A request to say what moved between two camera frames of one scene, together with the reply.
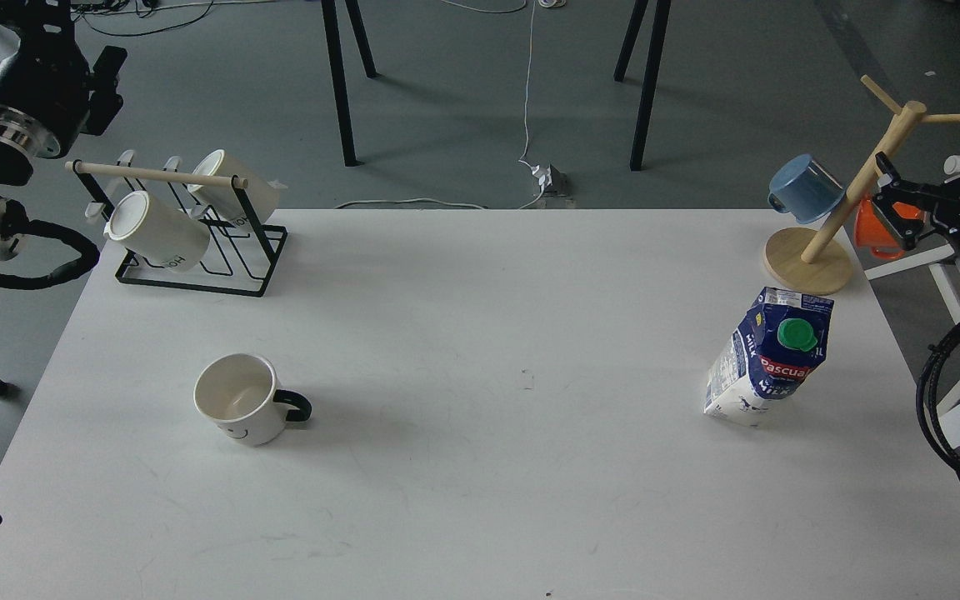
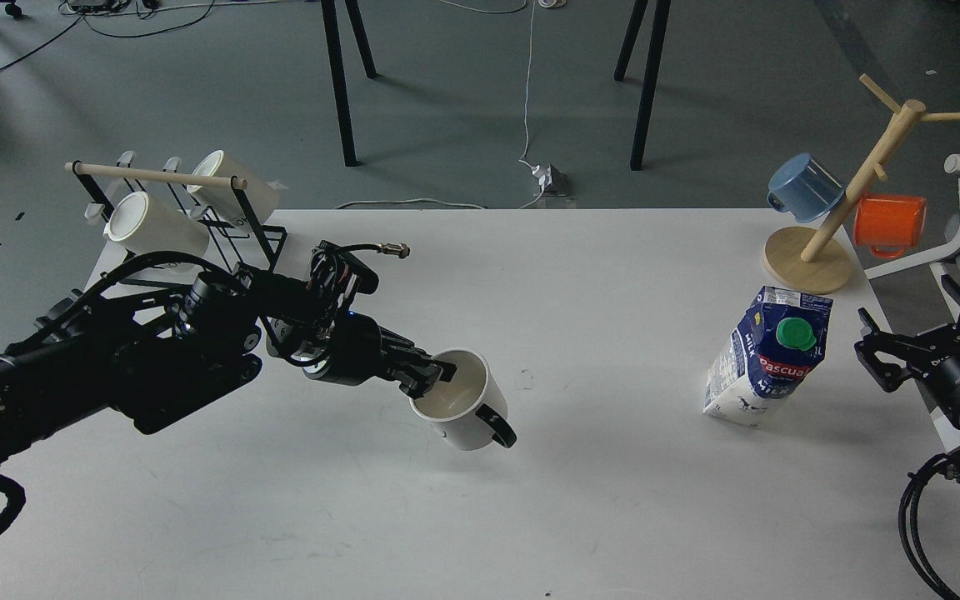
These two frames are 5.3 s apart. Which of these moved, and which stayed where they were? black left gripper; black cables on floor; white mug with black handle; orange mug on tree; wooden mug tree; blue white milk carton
Moved: white mug with black handle; black left gripper
Stayed: orange mug on tree; wooden mug tree; black cables on floor; blue white milk carton
